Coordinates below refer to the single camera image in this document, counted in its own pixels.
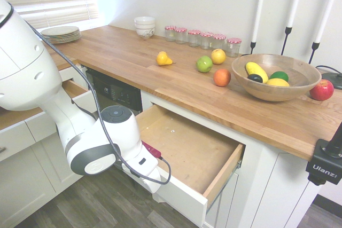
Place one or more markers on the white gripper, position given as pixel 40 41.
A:
pixel 145 172

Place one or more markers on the wooden drawer with white front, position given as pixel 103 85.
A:
pixel 187 145

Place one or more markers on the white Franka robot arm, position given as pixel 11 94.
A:
pixel 26 65

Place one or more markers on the small open white drawer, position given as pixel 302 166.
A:
pixel 80 97

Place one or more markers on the black built-in dishwasher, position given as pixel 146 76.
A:
pixel 117 92

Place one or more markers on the yellow pear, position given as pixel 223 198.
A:
pixel 163 59

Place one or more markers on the white corner cabinet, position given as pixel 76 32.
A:
pixel 24 164

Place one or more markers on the orange fruit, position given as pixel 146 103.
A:
pixel 222 77

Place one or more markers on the green apple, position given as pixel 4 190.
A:
pixel 204 64

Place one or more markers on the white base cabinet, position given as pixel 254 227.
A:
pixel 272 185

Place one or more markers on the yellow apple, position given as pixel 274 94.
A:
pixel 218 56

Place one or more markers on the glass jar red checkered lid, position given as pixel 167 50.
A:
pixel 233 48
pixel 219 42
pixel 194 39
pixel 205 41
pixel 181 36
pixel 170 34

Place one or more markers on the white bowl with dark pattern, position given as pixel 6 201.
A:
pixel 144 31

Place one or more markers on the dark avocado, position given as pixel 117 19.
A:
pixel 255 78

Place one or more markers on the large wooden bowl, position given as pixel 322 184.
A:
pixel 272 93

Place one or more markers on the yellow banana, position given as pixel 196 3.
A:
pixel 257 71

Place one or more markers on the plain white ceramic bowl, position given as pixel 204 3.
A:
pixel 144 20

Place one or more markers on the beige ceramic plate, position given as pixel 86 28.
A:
pixel 62 42
pixel 60 31
pixel 62 38

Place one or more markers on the yellow lemon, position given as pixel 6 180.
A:
pixel 278 82

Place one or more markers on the green lime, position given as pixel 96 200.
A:
pixel 280 75

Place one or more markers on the red apple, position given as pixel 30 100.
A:
pixel 322 90

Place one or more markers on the white taper candle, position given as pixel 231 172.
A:
pixel 259 9
pixel 296 1
pixel 327 9

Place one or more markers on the black metal candelabra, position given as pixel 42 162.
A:
pixel 288 31

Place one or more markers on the black round device base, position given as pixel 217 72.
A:
pixel 332 80

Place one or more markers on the red wrist camera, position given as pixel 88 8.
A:
pixel 152 150

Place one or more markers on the metal drawer slide rail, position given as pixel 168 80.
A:
pixel 229 178

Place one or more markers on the black Ulanzi camera clamp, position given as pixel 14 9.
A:
pixel 322 168

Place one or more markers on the black camera stand pole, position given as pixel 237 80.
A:
pixel 336 142

